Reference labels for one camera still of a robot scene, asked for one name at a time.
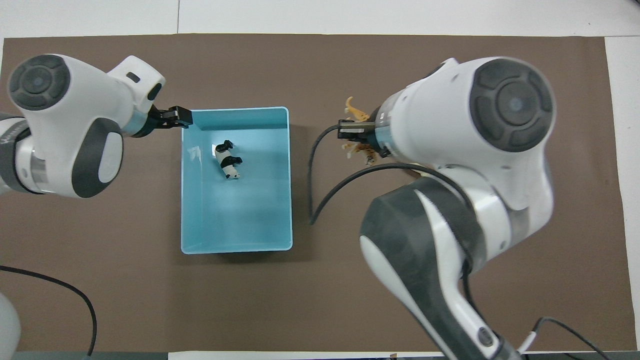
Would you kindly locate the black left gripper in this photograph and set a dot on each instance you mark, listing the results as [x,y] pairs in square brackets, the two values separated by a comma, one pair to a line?
[175,117]

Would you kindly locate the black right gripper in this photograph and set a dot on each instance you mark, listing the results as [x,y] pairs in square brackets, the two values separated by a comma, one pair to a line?
[355,127]

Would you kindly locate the orange striped tiger toy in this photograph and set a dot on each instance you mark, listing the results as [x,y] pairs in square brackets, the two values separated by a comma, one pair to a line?
[356,111]

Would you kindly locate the black and white panda toy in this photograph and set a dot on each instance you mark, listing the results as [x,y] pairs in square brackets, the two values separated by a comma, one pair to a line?
[227,161]

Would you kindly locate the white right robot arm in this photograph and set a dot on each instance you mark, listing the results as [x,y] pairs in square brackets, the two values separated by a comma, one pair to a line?
[450,135]

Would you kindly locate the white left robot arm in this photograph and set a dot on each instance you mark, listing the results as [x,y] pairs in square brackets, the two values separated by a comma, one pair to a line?
[75,105]

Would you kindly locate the light blue storage box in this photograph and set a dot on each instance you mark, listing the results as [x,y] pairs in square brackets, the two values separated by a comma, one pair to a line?
[240,215]

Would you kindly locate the brown paper table mat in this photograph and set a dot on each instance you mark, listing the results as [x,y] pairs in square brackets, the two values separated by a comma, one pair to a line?
[250,300]

